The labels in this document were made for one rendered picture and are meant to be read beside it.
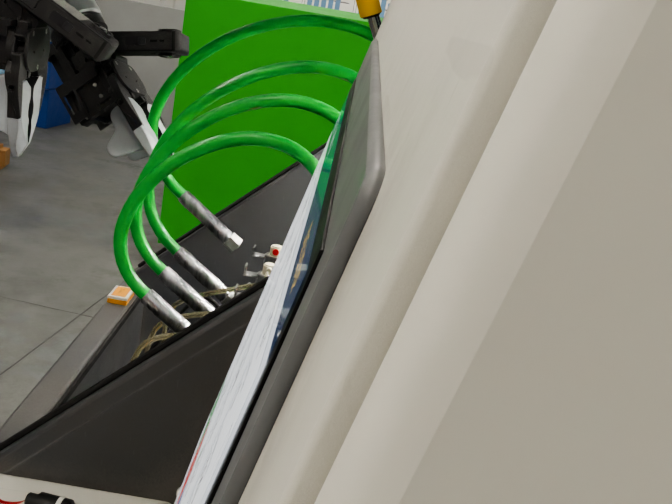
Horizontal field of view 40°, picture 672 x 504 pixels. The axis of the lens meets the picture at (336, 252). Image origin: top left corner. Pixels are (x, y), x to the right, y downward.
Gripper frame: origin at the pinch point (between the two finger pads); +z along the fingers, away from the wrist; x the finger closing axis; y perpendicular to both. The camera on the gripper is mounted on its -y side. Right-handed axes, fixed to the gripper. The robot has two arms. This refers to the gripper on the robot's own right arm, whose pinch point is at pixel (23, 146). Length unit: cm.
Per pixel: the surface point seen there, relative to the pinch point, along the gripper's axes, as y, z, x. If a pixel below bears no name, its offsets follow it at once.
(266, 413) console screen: -35, -15, 83
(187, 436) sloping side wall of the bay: -25.4, 19.5, 23.1
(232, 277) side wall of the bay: -21, 26, -43
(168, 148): -17.0, -3.6, 4.9
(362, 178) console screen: -36, -20, 83
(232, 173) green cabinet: 16, 75, -339
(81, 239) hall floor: 88, 124, -349
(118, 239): -14.6, 4.7, 12.9
